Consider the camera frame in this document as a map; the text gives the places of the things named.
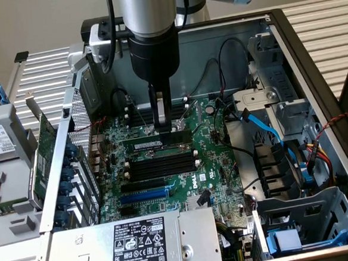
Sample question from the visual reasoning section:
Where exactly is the long black expansion slot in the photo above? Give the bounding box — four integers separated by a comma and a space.
120, 178, 167, 194

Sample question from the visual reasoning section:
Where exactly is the small black table clip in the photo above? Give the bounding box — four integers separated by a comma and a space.
13, 51, 30, 63

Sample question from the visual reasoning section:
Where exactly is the red black twisted wire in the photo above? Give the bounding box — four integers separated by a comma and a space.
312, 112, 348, 145
71, 116, 109, 134

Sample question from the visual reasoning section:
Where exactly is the thin black wire loop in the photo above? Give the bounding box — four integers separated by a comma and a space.
216, 36, 253, 97

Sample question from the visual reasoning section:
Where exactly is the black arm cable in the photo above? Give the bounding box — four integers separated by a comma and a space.
97, 0, 120, 75

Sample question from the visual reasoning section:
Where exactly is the grey metal disk bay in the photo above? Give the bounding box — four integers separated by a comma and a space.
251, 185, 348, 261

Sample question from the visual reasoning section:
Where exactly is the short black expansion slot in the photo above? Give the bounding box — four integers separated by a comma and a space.
119, 206, 136, 217

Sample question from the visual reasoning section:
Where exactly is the thin metal locking lever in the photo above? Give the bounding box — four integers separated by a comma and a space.
190, 122, 207, 135
128, 95, 151, 131
179, 100, 200, 120

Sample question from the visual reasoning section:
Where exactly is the silver power supply with label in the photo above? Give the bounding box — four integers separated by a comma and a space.
47, 206, 224, 261

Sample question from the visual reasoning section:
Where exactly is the thick black wire loop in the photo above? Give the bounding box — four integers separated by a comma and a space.
110, 88, 131, 111

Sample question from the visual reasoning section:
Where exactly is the open grey PC case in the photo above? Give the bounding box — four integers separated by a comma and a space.
0, 3, 348, 261

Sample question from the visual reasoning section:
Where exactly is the green Dell motherboard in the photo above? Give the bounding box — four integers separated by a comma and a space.
85, 93, 255, 241

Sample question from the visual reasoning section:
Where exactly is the blue expansion slot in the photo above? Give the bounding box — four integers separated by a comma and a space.
120, 188, 170, 204

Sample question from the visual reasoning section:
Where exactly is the black fan shroud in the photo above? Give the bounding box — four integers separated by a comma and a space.
253, 139, 303, 200

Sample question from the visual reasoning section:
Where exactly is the blue SATA wire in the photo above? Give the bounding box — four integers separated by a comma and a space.
238, 103, 307, 177

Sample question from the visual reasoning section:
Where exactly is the grey metal drive cage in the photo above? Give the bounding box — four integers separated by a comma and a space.
226, 30, 315, 139

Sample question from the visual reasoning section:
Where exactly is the yellow red power wire bundle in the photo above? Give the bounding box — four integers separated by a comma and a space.
304, 139, 335, 187

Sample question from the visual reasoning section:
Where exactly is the green graphics card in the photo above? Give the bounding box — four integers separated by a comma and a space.
20, 90, 64, 210

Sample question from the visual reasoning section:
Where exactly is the black wire beside fan shroud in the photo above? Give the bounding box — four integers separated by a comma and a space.
223, 160, 261, 195

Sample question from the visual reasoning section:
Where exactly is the silver chipset heat sink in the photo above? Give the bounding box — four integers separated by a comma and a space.
185, 192, 213, 210

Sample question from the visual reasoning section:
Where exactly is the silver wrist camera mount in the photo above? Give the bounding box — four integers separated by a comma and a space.
88, 21, 131, 64

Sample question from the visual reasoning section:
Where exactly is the blue plastic disk tray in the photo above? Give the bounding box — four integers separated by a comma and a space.
265, 218, 348, 257

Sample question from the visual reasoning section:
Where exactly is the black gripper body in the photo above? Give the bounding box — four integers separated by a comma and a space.
127, 28, 184, 88

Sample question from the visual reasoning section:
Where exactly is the black box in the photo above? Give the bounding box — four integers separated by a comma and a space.
80, 17, 102, 42

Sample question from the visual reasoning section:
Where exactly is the black wire across case floor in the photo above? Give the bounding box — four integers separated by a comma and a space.
213, 95, 257, 164

